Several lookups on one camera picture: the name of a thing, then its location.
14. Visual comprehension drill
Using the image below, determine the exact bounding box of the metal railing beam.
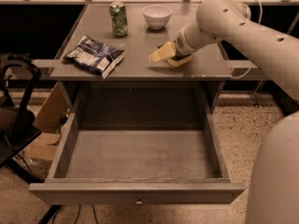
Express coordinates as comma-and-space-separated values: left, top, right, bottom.
0, 0, 299, 6

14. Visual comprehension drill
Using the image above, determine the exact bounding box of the grey open drawer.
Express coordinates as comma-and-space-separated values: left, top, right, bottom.
29, 83, 245, 204

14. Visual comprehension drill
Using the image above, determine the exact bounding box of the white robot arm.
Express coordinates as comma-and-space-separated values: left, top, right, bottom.
149, 0, 299, 224

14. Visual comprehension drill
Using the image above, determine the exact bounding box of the round metal drawer knob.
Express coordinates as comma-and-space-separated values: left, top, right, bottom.
135, 196, 144, 206

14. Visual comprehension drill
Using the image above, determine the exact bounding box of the white bowl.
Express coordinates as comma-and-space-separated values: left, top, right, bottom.
142, 4, 172, 30

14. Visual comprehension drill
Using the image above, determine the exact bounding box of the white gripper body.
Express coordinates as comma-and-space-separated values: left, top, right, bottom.
173, 28, 197, 55

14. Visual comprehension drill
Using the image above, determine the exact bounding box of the green soda can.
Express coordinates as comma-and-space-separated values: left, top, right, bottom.
109, 2, 128, 37

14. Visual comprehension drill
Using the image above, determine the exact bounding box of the grey cabinet counter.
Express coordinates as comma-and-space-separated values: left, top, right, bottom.
51, 3, 229, 114

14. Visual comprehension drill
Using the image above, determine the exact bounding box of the green and yellow sponge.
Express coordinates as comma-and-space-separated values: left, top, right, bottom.
166, 55, 192, 67

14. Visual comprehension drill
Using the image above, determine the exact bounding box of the white cable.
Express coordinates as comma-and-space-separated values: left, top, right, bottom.
231, 0, 263, 80

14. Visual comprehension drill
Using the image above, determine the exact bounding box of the cardboard box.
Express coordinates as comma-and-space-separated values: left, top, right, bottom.
24, 84, 69, 161

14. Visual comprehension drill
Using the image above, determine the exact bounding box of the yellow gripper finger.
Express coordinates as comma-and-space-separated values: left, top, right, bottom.
149, 42, 176, 63

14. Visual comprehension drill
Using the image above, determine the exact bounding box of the blue and white chip bag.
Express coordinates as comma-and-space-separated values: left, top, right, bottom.
64, 35, 125, 78

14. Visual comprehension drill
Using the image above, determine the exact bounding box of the black chair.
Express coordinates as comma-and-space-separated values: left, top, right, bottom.
0, 54, 42, 183

